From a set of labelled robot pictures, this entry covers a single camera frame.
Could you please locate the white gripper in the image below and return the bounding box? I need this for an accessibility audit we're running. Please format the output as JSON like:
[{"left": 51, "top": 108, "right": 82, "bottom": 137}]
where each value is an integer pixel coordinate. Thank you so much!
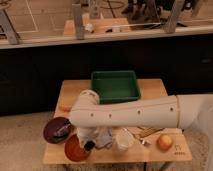
[{"left": 77, "top": 127, "right": 98, "bottom": 147}]

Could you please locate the black eraser block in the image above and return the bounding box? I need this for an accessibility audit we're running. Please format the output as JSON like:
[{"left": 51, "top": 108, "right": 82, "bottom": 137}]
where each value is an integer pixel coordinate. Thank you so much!
[{"left": 84, "top": 141, "right": 95, "bottom": 151}]

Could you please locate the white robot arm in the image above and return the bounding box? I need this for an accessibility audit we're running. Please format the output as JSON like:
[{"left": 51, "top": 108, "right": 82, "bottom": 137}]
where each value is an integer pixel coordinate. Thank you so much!
[{"left": 69, "top": 90, "right": 213, "bottom": 171}]

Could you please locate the grey blue cloth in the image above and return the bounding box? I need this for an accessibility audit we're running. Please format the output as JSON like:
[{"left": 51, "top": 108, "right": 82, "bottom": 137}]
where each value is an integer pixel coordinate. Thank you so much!
[{"left": 95, "top": 128, "right": 113, "bottom": 149}]

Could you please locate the black spatula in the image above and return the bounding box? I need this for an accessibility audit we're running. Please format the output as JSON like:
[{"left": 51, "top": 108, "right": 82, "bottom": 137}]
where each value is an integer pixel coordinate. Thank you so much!
[{"left": 53, "top": 124, "right": 71, "bottom": 137}]

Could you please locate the dark maroon plate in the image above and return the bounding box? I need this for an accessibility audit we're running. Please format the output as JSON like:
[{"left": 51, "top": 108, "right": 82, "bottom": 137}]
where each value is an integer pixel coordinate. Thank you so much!
[{"left": 43, "top": 117, "right": 74, "bottom": 144}]

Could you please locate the orange carrot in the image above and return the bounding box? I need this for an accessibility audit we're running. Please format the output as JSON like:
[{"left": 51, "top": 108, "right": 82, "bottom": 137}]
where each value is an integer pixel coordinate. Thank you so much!
[{"left": 59, "top": 106, "right": 71, "bottom": 112}]

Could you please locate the metal fork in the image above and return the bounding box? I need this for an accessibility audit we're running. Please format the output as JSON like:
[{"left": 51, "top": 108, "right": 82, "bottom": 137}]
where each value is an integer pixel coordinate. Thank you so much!
[{"left": 123, "top": 127, "right": 152, "bottom": 147}]

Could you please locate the green plastic tray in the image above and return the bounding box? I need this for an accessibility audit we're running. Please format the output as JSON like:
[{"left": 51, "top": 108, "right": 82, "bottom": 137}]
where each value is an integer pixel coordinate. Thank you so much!
[{"left": 91, "top": 70, "right": 141, "bottom": 104}]

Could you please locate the wooden chopsticks bundle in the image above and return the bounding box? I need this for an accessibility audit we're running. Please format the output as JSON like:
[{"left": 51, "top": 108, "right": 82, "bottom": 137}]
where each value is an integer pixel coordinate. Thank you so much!
[{"left": 136, "top": 127, "right": 162, "bottom": 138}]

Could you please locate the orange fruit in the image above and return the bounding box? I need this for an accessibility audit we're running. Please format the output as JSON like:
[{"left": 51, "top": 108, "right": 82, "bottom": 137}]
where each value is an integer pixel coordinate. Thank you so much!
[{"left": 157, "top": 134, "right": 173, "bottom": 150}]

